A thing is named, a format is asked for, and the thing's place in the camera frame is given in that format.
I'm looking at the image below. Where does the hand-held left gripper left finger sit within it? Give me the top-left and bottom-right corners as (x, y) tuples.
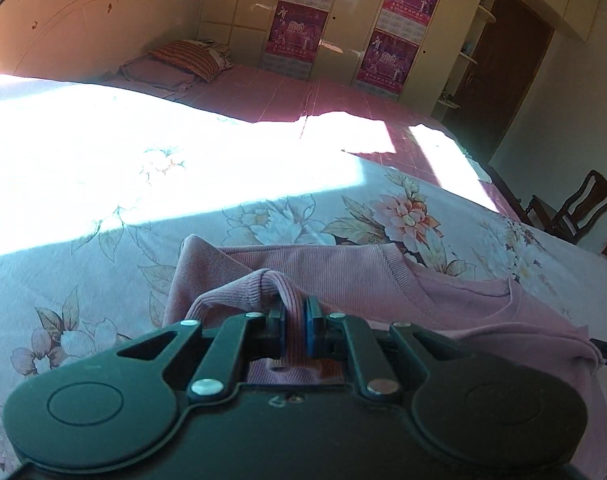
(114, 302), (289, 397)

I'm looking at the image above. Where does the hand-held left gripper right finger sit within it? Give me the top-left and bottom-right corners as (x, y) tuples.
(306, 295), (465, 397)

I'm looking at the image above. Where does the pink sweater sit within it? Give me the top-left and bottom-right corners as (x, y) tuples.
(164, 233), (607, 480)

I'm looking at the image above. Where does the wooden chair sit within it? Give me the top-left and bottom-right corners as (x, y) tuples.
(525, 169), (607, 246)

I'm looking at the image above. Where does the floral bed sheet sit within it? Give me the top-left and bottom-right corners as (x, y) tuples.
(0, 74), (607, 480)

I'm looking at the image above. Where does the white cloth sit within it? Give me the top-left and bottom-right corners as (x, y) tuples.
(465, 152), (493, 182)

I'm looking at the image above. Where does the pink checked bed sheet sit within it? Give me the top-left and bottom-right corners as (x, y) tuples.
(102, 62), (530, 227)

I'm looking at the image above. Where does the pink pillow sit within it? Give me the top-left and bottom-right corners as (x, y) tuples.
(120, 55), (200, 95)

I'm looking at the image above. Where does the striped pillow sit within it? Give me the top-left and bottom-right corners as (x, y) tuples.
(148, 40), (235, 84)

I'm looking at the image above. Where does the dark wooden door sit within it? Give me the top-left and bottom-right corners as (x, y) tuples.
(440, 0), (555, 162)

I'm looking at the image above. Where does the cream corner shelf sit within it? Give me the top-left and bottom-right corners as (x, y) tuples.
(430, 0), (497, 117)

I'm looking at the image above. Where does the cream wardrobe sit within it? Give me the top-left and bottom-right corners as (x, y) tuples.
(198, 0), (607, 117)

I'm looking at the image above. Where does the wooden headboard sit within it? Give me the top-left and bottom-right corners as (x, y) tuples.
(0, 0), (205, 84)

